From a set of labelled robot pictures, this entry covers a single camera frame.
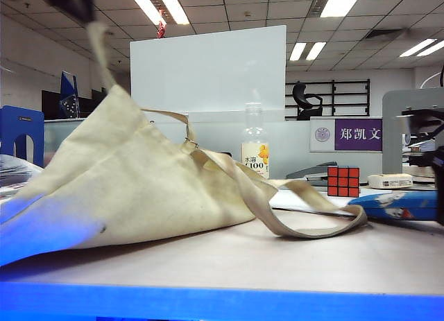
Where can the fluorescent ceiling light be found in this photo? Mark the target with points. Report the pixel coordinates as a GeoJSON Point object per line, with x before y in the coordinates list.
{"type": "Point", "coordinates": [307, 50]}
{"type": "Point", "coordinates": [159, 5]}
{"type": "Point", "coordinates": [421, 48]}
{"type": "Point", "coordinates": [341, 2]}

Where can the stack of printed papers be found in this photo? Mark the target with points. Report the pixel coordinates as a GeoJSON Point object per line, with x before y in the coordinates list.
{"type": "Point", "coordinates": [15, 170]}

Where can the blue metal bookend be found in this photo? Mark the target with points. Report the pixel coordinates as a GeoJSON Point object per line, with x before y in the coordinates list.
{"type": "Point", "coordinates": [21, 127]}

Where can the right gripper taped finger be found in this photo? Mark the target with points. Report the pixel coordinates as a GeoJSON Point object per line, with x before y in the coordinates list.
{"type": "Point", "coordinates": [423, 121]}

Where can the white paper sheets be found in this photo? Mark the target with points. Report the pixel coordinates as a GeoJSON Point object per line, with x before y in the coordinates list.
{"type": "Point", "coordinates": [298, 199]}

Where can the grey desk partition panel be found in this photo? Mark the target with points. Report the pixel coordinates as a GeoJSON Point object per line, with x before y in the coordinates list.
{"type": "Point", "coordinates": [295, 158]}

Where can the coloured Rubik's cube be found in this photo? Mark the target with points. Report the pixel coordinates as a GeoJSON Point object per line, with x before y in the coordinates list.
{"type": "Point", "coordinates": [343, 182]}

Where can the beige canvas tote bag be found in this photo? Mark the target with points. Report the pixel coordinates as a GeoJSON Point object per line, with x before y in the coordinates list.
{"type": "Point", "coordinates": [132, 182]}

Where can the black monitors row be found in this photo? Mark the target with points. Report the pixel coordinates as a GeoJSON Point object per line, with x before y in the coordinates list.
{"type": "Point", "coordinates": [52, 104]}

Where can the purple name plate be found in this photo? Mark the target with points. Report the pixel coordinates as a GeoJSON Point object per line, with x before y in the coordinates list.
{"type": "Point", "coordinates": [357, 134]}

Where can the grey stapler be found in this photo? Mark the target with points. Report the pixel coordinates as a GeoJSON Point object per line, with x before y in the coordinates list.
{"type": "Point", "coordinates": [312, 172]}

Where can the frosted glass partition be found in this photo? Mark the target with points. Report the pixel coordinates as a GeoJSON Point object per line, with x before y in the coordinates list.
{"type": "Point", "coordinates": [59, 137]}

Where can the white whiteboard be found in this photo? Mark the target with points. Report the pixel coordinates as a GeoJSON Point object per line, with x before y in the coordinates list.
{"type": "Point", "coordinates": [208, 68]}

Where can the clear plastic drink bottle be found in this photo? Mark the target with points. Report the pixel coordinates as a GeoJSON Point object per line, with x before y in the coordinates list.
{"type": "Point", "coordinates": [256, 154]}

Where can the black wall shelf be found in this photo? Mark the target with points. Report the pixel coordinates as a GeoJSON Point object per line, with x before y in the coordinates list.
{"type": "Point", "coordinates": [347, 99]}

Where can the red hanging ornament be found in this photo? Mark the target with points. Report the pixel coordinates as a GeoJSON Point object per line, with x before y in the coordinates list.
{"type": "Point", "coordinates": [161, 28]}

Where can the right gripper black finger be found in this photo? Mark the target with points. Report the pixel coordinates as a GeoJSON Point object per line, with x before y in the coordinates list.
{"type": "Point", "coordinates": [437, 189]}

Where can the black office chair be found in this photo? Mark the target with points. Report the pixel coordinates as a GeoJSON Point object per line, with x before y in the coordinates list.
{"type": "Point", "coordinates": [307, 102]}

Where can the blue cartoon glasses case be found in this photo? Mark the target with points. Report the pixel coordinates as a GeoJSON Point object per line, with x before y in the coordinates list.
{"type": "Point", "coordinates": [392, 205]}

